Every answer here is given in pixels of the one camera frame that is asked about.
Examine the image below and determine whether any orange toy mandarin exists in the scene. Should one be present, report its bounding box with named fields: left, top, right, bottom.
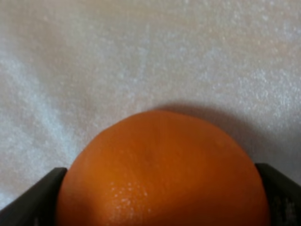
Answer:
left=55, top=111, right=271, bottom=226

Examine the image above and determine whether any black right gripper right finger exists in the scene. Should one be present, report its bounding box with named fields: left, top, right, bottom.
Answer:
left=256, top=163, right=301, bottom=226

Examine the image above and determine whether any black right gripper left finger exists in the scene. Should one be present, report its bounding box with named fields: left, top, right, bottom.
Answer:
left=0, top=168, right=67, bottom=226

